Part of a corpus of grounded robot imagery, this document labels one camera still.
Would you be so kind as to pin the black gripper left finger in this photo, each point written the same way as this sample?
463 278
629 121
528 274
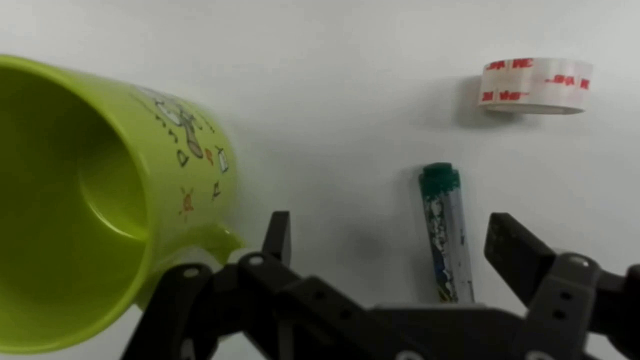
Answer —
267 301

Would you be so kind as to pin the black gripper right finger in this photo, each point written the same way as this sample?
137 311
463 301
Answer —
567 293

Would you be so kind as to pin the white tape roll red print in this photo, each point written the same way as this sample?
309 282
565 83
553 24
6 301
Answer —
537 83

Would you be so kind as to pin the green printed cup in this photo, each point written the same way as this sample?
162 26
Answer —
80 200

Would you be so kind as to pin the green capped marker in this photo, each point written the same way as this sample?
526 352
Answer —
449 233

